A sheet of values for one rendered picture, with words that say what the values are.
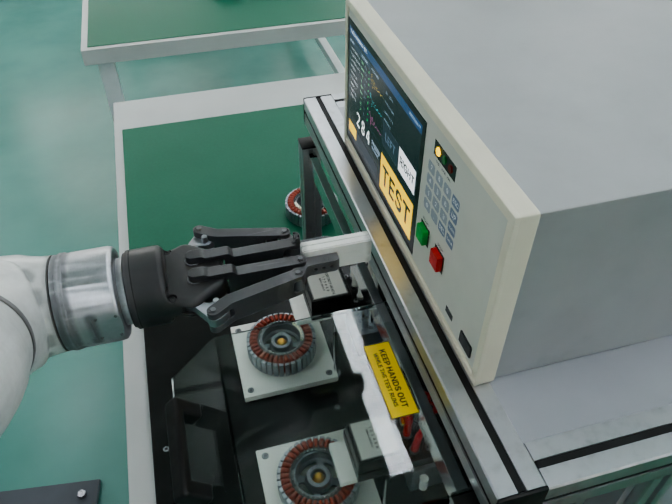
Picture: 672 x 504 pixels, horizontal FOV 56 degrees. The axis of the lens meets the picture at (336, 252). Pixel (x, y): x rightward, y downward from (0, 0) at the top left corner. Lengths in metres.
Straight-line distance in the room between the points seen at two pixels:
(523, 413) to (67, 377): 1.72
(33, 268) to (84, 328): 0.07
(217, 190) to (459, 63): 0.87
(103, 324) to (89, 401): 1.48
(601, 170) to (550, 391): 0.21
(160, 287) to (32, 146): 2.69
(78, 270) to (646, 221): 0.47
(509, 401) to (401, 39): 0.39
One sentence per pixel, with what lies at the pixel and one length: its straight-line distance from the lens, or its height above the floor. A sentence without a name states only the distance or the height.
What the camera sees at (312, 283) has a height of 0.92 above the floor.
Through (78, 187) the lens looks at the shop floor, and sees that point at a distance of 2.89.
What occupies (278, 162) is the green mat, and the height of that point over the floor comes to 0.75.
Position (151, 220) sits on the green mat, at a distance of 1.39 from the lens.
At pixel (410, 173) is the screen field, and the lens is 0.66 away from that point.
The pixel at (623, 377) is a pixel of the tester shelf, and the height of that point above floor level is 1.11.
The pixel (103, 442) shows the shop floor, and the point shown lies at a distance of 1.98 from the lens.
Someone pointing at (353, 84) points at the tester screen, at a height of 1.22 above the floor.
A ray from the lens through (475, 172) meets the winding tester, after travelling 0.52.
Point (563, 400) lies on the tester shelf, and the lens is 0.63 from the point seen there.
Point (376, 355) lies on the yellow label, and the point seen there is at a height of 1.07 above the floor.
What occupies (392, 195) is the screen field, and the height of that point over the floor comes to 1.16.
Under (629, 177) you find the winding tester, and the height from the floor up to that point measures 1.32.
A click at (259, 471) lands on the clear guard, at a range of 0.62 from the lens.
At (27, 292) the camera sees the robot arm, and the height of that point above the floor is 1.23.
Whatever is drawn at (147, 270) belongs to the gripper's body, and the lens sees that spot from 0.59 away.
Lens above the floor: 1.61
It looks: 43 degrees down
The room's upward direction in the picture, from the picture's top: straight up
